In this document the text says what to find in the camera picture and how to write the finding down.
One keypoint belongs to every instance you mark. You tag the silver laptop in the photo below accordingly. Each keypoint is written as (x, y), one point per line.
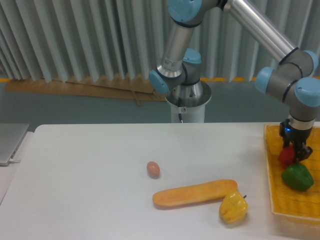
(11, 137)

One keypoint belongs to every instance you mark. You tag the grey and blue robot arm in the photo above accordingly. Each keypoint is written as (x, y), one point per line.
(291, 83)

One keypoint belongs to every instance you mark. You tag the yellow bell pepper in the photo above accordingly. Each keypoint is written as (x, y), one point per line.
(233, 207)

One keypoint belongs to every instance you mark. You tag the green bell pepper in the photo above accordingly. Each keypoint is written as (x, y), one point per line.
(298, 177)

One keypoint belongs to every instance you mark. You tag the yellow woven basket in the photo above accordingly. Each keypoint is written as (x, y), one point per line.
(300, 206)

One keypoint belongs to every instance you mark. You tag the brown cardboard sheet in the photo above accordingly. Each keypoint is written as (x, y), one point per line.
(138, 89)

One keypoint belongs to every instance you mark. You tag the long bread baguette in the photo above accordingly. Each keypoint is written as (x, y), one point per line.
(194, 194)

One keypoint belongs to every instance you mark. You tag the red bell pepper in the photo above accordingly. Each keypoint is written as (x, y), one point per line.
(287, 156)

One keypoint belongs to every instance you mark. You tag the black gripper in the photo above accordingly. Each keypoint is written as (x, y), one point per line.
(298, 138)

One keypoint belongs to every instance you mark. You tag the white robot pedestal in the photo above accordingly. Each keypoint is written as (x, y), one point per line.
(188, 102)

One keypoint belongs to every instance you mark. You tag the brown egg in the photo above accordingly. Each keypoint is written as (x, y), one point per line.
(153, 169)

